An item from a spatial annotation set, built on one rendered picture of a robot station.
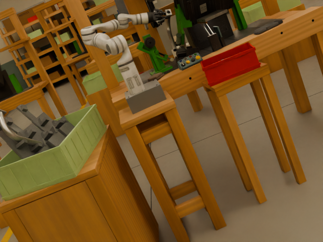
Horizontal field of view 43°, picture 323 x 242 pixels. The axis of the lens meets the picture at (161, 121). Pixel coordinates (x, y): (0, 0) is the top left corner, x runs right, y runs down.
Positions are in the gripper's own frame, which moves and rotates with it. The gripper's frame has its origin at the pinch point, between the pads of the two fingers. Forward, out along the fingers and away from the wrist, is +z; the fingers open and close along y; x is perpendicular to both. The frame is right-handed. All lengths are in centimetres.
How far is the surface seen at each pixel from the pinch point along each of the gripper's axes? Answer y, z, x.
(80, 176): -119, -72, -29
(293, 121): -60, 99, 82
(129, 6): 23.7, -22.3, 11.0
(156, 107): -85, -27, -21
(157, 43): 2.2, -5.4, 31.3
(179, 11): -8.0, 5.6, -10.7
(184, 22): -13.0, 8.5, -4.4
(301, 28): -40, 80, -13
